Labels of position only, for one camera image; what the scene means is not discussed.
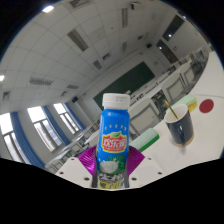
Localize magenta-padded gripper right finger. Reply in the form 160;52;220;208
125;145;165;190

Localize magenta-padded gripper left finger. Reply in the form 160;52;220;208
54;146;101;190

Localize blue drink bottle white cap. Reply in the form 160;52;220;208
95;93;131;190

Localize green and white flat case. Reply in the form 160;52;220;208
129;128;160;153

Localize dark blue mug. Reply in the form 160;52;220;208
164;103;195;148

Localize classroom windows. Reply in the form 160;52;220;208
0;103;79;161

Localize blue window curtains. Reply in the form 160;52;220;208
9;103;84;169

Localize wooden stir stick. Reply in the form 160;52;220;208
163;99;179;120

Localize flat round red coaster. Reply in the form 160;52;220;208
198;98;215;114

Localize green chalkboard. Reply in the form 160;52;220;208
92;61;156;111

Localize classroom desks and chairs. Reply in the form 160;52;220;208
46;46;214;168

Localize dark door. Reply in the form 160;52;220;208
156;39;179;64

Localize ceiling light panels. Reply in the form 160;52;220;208
0;0;144;101

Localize dark high wall window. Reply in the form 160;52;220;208
162;14;185;42

